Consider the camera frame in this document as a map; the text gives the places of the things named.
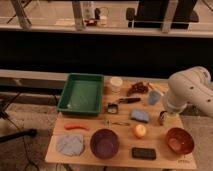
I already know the dark red grape bunch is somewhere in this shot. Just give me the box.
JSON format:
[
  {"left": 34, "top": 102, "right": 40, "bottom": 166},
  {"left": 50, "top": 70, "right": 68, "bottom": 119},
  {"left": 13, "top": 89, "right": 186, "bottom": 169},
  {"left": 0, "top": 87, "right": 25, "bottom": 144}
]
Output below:
[{"left": 127, "top": 82, "right": 148, "bottom": 96}]

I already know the small black square container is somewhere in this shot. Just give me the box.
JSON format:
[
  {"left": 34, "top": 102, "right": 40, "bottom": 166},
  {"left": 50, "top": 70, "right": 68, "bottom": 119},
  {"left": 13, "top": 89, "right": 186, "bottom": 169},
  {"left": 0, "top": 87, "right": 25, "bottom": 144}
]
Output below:
[{"left": 107, "top": 103, "right": 118, "bottom": 114}]

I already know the orange bowl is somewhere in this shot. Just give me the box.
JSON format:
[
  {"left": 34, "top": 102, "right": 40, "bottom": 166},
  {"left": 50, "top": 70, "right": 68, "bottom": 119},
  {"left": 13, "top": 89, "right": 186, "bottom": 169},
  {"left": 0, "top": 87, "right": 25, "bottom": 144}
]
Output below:
[{"left": 165, "top": 127, "right": 195, "bottom": 155}]

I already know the blue sponge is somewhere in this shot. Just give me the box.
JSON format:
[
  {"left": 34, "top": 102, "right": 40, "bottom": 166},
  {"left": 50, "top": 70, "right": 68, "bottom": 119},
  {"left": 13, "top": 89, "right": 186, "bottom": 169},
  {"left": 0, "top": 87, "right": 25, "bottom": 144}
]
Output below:
[{"left": 131, "top": 109, "right": 149, "bottom": 123}]

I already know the yellow red apple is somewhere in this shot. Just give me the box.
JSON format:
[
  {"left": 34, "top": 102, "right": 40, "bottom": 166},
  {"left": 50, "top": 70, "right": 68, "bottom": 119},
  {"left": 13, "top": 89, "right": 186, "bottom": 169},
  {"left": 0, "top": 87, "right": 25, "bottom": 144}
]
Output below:
[{"left": 133, "top": 124, "right": 146, "bottom": 139}]

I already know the white plastic cup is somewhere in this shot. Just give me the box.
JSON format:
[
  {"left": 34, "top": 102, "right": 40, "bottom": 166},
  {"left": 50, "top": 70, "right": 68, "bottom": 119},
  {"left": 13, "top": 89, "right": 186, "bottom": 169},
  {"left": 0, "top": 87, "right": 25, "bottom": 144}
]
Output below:
[{"left": 110, "top": 77, "right": 123, "bottom": 93}]

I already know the blue folded cloth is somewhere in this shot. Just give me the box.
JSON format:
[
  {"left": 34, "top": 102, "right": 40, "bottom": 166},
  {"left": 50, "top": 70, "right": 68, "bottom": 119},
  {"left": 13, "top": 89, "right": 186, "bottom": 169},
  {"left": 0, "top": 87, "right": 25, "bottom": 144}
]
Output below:
[{"left": 56, "top": 134, "right": 84, "bottom": 156}]

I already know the black eraser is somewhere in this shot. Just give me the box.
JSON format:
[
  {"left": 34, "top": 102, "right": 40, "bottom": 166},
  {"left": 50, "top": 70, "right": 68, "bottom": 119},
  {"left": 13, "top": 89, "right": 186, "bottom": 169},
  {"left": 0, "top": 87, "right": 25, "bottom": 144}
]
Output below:
[{"left": 132, "top": 147, "right": 156, "bottom": 160}]

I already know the purple bowl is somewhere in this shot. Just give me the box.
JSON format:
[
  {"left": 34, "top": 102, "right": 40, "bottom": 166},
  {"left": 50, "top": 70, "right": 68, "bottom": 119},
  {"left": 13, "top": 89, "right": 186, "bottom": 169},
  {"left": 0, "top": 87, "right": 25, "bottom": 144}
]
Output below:
[{"left": 90, "top": 129, "right": 119, "bottom": 159}]

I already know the black office chair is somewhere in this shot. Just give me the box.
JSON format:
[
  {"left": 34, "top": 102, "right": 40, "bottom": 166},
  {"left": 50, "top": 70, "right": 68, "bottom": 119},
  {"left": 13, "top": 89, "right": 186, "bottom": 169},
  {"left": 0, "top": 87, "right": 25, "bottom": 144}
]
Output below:
[{"left": 126, "top": 0, "right": 199, "bottom": 29}]

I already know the orange carrot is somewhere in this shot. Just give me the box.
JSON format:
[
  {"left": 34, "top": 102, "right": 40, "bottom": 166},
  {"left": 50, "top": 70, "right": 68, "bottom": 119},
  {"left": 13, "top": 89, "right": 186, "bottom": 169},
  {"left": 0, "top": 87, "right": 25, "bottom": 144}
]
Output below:
[{"left": 64, "top": 124, "right": 89, "bottom": 131}]

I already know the black handled tool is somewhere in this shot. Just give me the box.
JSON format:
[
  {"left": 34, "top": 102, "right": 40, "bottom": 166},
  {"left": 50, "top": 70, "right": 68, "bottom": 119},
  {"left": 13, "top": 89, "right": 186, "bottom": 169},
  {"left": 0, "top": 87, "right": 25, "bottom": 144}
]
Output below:
[{"left": 117, "top": 97, "right": 141, "bottom": 104}]

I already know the small metal can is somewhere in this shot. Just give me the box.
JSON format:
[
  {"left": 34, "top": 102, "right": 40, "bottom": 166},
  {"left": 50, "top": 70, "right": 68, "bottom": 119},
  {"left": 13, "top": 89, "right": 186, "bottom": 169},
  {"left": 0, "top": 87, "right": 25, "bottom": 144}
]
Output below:
[{"left": 158, "top": 111, "right": 167, "bottom": 125}]

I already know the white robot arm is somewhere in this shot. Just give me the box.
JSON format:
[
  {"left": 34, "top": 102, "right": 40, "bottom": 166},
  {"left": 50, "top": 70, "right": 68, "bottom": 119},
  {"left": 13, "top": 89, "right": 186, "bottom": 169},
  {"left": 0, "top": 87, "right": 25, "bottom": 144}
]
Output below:
[{"left": 162, "top": 66, "right": 213, "bottom": 118}]

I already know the black tripod stand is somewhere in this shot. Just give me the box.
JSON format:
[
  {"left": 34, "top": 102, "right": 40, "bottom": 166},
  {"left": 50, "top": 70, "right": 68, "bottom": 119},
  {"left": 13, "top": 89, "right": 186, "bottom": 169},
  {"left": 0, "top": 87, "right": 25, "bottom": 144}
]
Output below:
[{"left": 0, "top": 93, "right": 38, "bottom": 145}]

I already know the green plastic tray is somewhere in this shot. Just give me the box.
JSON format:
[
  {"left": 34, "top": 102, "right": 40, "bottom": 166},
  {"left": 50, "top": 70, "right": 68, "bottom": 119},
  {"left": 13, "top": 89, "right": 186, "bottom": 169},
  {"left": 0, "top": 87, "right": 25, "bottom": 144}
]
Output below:
[{"left": 57, "top": 73, "right": 104, "bottom": 117}]

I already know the light blue plastic cup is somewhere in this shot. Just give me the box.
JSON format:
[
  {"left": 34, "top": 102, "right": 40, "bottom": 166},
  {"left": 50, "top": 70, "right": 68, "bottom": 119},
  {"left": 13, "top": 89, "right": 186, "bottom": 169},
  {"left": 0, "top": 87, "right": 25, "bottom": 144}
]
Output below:
[{"left": 148, "top": 91, "right": 161, "bottom": 105}]

